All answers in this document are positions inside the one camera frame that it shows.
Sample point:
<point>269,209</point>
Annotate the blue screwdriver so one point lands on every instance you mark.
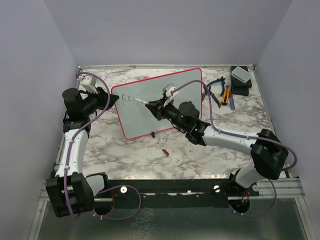
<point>231,101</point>

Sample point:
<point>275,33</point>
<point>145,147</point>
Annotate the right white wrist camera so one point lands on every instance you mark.
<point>169,94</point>

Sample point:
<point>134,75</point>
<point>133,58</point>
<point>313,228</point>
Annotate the black rectangular box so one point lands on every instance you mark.
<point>239,88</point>

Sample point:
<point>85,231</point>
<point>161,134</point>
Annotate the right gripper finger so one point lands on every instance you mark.
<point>156,102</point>
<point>154,109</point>

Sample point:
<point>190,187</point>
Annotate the white rectangular box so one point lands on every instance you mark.
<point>241,74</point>

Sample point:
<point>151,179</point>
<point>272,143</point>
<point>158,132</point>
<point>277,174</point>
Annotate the aluminium frame rail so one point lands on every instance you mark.
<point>286,188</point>

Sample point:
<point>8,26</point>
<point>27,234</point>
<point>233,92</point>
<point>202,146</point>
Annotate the blue handled pliers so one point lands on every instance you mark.
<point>221,80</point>

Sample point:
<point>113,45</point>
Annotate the red marker cap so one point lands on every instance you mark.
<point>166,152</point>

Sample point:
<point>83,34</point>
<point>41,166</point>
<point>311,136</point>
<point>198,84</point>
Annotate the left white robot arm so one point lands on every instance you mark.
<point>69,192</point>

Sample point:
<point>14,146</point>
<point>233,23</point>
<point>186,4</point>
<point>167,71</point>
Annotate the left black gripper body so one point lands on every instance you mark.
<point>93,102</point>

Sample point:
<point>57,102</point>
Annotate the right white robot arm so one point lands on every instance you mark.
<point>268,156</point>

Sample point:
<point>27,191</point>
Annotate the white marker pen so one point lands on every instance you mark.
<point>141,101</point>

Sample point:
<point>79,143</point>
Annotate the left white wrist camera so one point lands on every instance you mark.
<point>88,83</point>

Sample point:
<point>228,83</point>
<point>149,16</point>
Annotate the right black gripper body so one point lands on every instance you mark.
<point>171,114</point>

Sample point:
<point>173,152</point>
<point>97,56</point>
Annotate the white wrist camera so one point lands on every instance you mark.
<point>88,83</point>
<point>169,94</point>

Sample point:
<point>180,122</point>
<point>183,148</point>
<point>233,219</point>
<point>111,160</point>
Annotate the black handled pliers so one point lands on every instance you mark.
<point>212,95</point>

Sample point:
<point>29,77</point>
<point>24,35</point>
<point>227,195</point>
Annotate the pink framed whiteboard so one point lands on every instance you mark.
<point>135,119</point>

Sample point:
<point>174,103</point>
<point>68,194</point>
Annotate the yellow black utility knife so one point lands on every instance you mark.
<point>225,95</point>

